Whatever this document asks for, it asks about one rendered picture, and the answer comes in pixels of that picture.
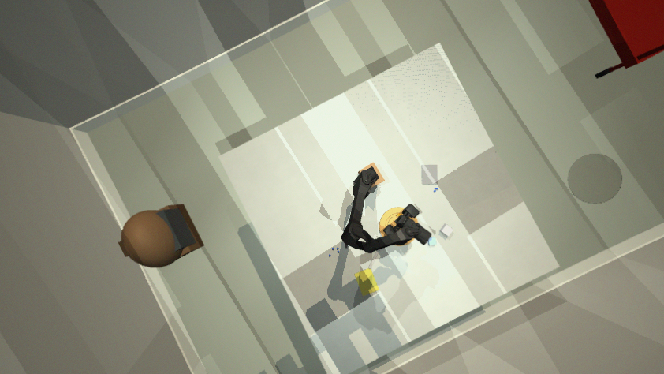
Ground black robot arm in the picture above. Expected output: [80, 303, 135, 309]
[341, 166, 432, 253]

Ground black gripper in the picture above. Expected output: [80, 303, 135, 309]
[383, 204, 419, 235]

